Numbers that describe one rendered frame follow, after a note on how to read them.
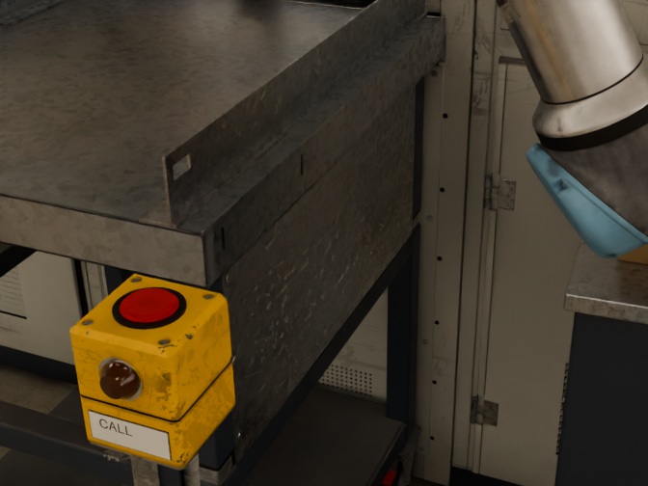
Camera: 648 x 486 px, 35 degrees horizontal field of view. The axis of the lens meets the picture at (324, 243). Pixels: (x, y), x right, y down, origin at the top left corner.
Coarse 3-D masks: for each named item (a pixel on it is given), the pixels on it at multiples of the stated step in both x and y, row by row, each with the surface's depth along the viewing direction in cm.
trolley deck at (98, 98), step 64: (128, 0) 155; (192, 0) 155; (256, 0) 154; (0, 64) 131; (64, 64) 131; (128, 64) 130; (192, 64) 130; (256, 64) 129; (384, 64) 128; (0, 128) 113; (64, 128) 112; (128, 128) 112; (192, 128) 112; (320, 128) 111; (0, 192) 99; (64, 192) 99; (128, 192) 98; (256, 192) 99; (128, 256) 96; (192, 256) 92
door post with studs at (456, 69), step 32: (448, 0) 144; (448, 32) 146; (448, 64) 148; (448, 96) 150; (448, 128) 152; (448, 160) 155; (448, 192) 157; (448, 224) 160; (448, 256) 163; (448, 288) 165; (448, 320) 168; (448, 352) 171; (448, 384) 174; (448, 416) 177; (448, 448) 180
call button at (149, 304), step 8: (152, 288) 72; (160, 288) 71; (128, 296) 71; (136, 296) 71; (144, 296) 71; (152, 296) 71; (160, 296) 71; (168, 296) 71; (128, 304) 70; (136, 304) 70; (144, 304) 70; (152, 304) 70; (160, 304) 70; (168, 304) 70; (176, 304) 70; (128, 312) 69; (136, 312) 69; (144, 312) 69; (152, 312) 69; (160, 312) 69; (168, 312) 69; (136, 320) 69; (144, 320) 69; (152, 320) 69
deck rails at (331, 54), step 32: (0, 0) 147; (32, 0) 153; (64, 0) 155; (384, 0) 130; (416, 0) 142; (352, 32) 122; (384, 32) 132; (288, 64) 108; (320, 64) 116; (352, 64) 124; (256, 96) 102; (288, 96) 109; (320, 96) 117; (224, 128) 97; (256, 128) 104; (288, 128) 110; (192, 160) 93; (224, 160) 99; (256, 160) 104; (192, 192) 94; (160, 224) 92
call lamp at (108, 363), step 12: (108, 360) 68; (120, 360) 68; (108, 372) 67; (120, 372) 67; (132, 372) 68; (108, 384) 67; (120, 384) 67; (132, 384) 68; (120, 396) 68; (132, 396) 69
